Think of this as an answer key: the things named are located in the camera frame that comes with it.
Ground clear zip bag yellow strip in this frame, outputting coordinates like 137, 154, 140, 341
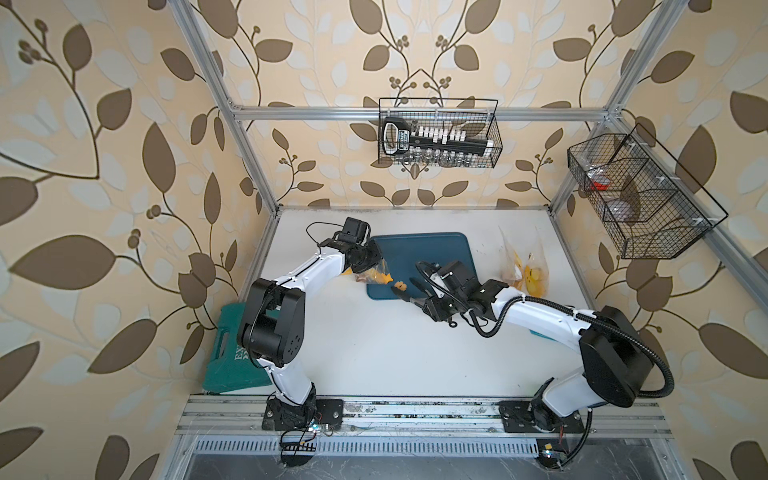
342, 264, 393, 285

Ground black tongs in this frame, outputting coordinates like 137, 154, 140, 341
391, 281, 460, 329

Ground orange duck zip bag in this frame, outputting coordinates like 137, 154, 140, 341
499, 229, 524, 290

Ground clear duck zip bag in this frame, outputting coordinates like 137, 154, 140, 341
523, 228, 550, 297

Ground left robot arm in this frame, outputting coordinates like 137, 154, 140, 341
237, 217, 382, 414

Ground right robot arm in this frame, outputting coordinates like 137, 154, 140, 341
414, 261, 655, 431

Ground teal tray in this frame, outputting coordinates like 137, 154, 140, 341
366, 232, 476, 301

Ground green box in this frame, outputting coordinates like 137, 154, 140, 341
202, 303, 271, 394

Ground red item in basket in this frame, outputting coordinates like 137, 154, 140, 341
590, 175, 612, 191

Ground black corrugated cable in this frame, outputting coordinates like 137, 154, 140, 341
413, 260, 676, 469

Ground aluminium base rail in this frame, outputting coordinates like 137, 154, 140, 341
177, 395, 673, 439

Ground back wire basket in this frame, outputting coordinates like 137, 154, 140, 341
378, 97, 503, 168

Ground wire basket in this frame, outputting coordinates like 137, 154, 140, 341
378, 97, 503, 168
567, 124, 728, 260

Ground right wire basket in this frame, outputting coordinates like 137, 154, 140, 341
567, 124, 728, 260

